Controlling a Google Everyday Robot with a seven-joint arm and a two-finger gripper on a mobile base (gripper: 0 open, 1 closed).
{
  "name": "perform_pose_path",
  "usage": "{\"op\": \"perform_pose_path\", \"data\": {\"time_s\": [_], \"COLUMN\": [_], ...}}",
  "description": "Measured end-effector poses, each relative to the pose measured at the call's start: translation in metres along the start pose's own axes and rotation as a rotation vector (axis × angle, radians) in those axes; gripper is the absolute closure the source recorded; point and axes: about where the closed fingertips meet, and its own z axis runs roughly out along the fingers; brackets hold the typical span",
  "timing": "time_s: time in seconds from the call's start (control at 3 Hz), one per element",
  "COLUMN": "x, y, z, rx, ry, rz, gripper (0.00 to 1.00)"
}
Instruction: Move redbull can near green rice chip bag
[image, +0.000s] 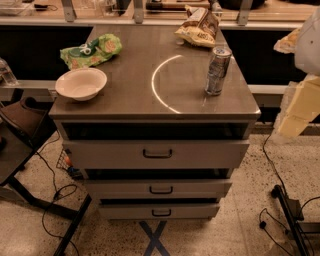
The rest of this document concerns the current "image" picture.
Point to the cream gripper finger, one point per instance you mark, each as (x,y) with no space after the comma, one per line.
(287,44)
(303,108)

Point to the redbull can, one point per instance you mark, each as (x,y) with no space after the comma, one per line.
(217,70)

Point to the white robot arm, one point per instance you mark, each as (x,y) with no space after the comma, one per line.
(307,51)

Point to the brown yellow chip bag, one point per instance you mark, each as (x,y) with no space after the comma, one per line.
(200,27)

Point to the green rice chip bag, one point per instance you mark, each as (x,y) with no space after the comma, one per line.
(93,53)

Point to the black stand right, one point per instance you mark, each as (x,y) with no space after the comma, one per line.
(299,229)

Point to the grey drawer cabinet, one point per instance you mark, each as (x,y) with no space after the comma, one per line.
(155,91)

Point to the top grey drawer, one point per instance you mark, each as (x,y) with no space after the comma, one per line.
(156,154)

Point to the grey drawer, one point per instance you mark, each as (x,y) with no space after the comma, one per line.
(159,211)
(158,189)
(156,154)

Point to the blue tape cross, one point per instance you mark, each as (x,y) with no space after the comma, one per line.
(154,238)

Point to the white bowl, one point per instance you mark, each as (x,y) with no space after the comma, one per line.
(81,84)

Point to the bottom grey drawer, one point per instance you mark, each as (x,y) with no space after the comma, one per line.
(159,211)

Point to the middle grey drawer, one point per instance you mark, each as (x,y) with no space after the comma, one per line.
(158,189)

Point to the dark side table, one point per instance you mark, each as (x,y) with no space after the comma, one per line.
(25,127)

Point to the clear plastic bottle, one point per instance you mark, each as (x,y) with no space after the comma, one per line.
(7,74)

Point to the wire mesh basket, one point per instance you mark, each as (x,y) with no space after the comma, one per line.
(64,163)

